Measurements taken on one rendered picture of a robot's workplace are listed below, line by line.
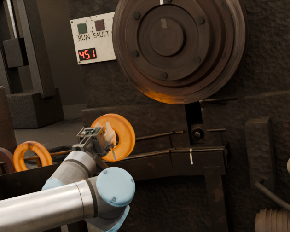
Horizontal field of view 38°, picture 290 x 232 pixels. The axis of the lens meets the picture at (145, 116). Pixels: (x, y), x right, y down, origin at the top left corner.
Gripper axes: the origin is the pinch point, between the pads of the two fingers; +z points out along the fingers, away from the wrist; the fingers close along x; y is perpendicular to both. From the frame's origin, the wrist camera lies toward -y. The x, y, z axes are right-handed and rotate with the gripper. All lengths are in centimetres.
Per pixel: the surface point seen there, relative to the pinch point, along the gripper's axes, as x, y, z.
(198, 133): -20.3, -18.1, 26.7
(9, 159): 63, -21, 16
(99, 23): 15, 25, 41
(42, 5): 446, -63, 637
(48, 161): 43, -22, 16
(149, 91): -7.5, 3.1, 21.6
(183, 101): -19.6, -1.2, 20.3
